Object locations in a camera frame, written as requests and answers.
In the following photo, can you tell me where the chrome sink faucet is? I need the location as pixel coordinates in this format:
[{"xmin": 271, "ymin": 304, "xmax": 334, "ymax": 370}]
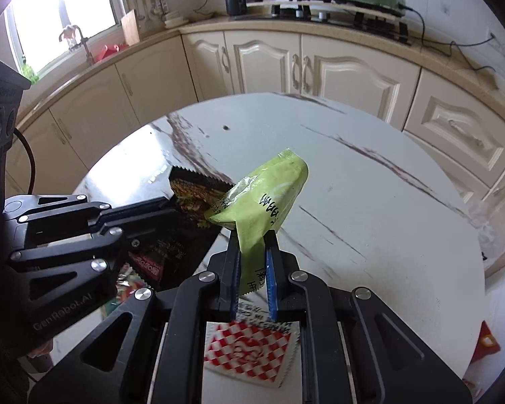
[{"xmin": 59, "ymin": 25, "xmax": 95, "ymax": 66}]

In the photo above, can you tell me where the round marble table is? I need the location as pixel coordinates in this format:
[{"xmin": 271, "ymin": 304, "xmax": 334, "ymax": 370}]
[{"xmin": 50, "ymin": 92, "xmax": 489, "ymax": 388}]

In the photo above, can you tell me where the kitchen window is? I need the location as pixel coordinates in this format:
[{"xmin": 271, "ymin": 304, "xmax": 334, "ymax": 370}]
[{"xmin": 4, "ymin": 0, "xmax": 125, "ymax": 78}]

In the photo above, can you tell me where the stack of white dishes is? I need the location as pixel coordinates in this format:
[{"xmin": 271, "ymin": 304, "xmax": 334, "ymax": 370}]
[{"xmin": 164, "ymin": 10, "xmax": 190, "ymax": 28}]

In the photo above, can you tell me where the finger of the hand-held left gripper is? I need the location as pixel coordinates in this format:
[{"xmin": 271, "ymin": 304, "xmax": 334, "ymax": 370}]
[
  {"xmin": 7, "ymin": 206, "xmax": 186, "ymax": 302},
  {"xmin": 3, "ymin": 194, "xmax": 175, "ymax": 230}
]

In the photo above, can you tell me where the black power cable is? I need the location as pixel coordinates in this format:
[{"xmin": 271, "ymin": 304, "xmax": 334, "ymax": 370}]
[{"xmin": 404, "ymin": 6, "xmax": 495, "ymax": 70}]

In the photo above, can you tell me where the white wall outlet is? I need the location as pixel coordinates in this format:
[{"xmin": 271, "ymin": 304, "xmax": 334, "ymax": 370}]
[{"xmin": 486, "ymin": 29, "xmax": 505, "ymax": 57}]

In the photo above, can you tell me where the green snack packet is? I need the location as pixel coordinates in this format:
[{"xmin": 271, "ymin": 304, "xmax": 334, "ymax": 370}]
[{"xmin": 205, "ymin": 148, "xmax": 310, "ymax": 295}]

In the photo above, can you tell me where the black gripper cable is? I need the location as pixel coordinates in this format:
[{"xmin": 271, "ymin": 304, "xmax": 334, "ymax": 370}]
[{"xmin": 12, "ymin": 128, "xmax": 36, "ymax": 196}]

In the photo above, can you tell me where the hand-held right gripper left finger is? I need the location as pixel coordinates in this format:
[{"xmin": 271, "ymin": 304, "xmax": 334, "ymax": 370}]
[{"xmin": 27, "ymin": 229, "xmax": 241, "ymax": 404}]

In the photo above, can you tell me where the black gas stove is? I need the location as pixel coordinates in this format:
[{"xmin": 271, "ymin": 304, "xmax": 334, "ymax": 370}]
[{"xmin": 231, "ymin": 2, "xmax": 413, "ymax": 45}]

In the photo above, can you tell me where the black snack packet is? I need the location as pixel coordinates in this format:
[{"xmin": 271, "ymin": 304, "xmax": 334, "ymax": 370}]
[{"xmin": 128, "ymin": 166, "xmax": 236, "ymax": 291}]

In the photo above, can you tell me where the pale wooden board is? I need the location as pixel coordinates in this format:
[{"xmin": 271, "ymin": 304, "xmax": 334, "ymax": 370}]
[{"xmin": 246, "ymin": 0, "xmax": 405, "ymax": 22}]

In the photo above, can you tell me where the green soap bottle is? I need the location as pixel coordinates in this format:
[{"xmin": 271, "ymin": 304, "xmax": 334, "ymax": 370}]
[{"xmin": 20, "ymin": 61, "xmax": 40, "ymax": 82}]

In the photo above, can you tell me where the red snack bag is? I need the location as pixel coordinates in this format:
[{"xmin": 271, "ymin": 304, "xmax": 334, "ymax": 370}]
[{"xmin": 471, "ymin": 321, "xmax": 501, "ymax": 360}]

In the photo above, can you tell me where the red checkered snack packet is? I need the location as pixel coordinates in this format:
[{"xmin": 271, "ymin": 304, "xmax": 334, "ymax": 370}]
[
  {"xmin": 204, "ymin": 301, "xmax": 300, "ymax": 388},
  {"xmin": 103, "ymin": 263, "xmax": 152, "ymax": 321}
]

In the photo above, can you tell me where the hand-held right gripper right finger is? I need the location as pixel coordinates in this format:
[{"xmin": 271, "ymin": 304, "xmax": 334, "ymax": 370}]
[{"xmin": 264, "ymin": 229, "xmax": 474, "ymax": 404}]

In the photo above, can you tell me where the wooden cutting board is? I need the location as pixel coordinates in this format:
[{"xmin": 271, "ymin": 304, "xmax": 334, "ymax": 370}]
[{"xmin": 121, "ymin": 9, "xmax": 141, "ymax": 47}]

